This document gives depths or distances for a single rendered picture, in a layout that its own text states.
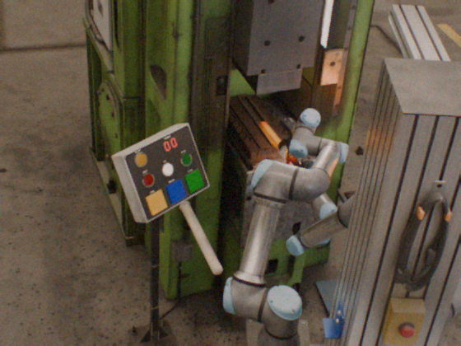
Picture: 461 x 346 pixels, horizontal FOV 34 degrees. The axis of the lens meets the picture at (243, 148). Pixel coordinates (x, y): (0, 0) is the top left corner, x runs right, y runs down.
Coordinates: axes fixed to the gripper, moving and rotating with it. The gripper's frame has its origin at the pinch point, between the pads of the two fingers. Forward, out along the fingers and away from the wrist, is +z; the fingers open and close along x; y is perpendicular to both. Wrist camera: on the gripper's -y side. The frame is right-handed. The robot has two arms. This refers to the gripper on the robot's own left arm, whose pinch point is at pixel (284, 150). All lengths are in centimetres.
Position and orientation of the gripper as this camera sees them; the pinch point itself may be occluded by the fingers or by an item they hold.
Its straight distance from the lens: 321.4
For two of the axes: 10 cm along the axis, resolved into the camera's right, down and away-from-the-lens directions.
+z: -2.4, 4.4, 8.7
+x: 9.2, -1.7, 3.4
